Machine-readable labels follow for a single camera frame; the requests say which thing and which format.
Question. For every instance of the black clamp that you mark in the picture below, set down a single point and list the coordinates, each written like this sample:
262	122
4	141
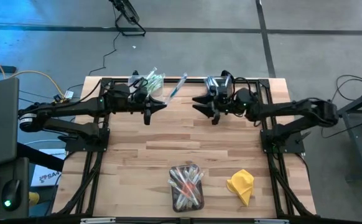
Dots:
135	72

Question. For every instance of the yellow cloth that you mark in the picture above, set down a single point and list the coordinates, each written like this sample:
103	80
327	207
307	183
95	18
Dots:
241	185

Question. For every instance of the small yellow object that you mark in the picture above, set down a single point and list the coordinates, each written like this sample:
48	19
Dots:
33	198

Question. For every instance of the clear plastic bin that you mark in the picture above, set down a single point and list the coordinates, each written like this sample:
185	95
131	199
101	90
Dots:
159	95
173	205

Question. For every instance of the black aluminium table frame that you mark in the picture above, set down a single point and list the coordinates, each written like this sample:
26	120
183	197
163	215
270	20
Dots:
184	80

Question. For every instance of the white printed cardboard box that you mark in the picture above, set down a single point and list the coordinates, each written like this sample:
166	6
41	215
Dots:
48	175

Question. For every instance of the white power adapter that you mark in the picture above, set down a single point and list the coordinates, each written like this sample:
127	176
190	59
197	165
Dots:
69	94

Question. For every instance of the black computer mouse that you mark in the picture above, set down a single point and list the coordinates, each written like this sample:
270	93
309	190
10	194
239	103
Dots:
11	194

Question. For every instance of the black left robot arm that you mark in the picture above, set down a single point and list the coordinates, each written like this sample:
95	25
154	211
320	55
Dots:
59	110

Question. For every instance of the green toothbrush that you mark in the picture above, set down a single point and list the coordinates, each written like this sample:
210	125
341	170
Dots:
151	86
155	81

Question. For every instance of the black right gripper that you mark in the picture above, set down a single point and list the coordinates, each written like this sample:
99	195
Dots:
240	102

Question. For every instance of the dark grey desk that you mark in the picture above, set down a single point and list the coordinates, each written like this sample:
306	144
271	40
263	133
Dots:
24	186

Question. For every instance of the silver aluminium post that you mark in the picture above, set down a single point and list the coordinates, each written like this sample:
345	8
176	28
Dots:
271	221
97	220

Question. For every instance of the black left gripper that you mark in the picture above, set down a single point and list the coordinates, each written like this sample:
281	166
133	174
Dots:
140	102

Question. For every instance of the blue toothbrush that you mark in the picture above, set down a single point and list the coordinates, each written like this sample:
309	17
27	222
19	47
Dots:
212	85
176	88
227	79

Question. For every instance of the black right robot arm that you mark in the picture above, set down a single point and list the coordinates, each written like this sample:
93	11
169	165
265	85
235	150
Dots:
293	109

